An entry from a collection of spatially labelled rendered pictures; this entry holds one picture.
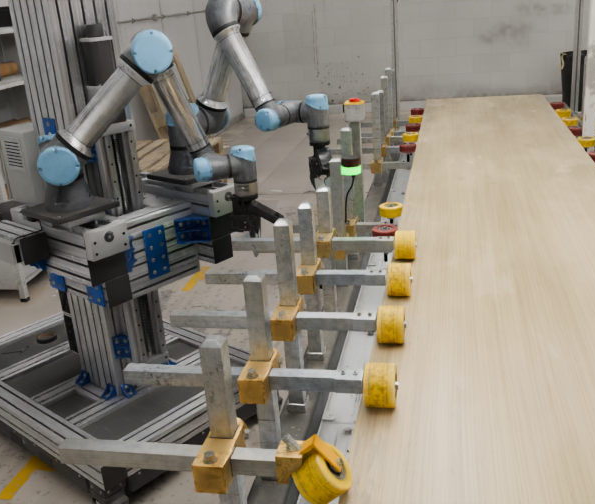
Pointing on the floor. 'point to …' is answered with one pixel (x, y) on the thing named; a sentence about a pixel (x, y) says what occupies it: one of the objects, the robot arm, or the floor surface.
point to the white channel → (592, 67)
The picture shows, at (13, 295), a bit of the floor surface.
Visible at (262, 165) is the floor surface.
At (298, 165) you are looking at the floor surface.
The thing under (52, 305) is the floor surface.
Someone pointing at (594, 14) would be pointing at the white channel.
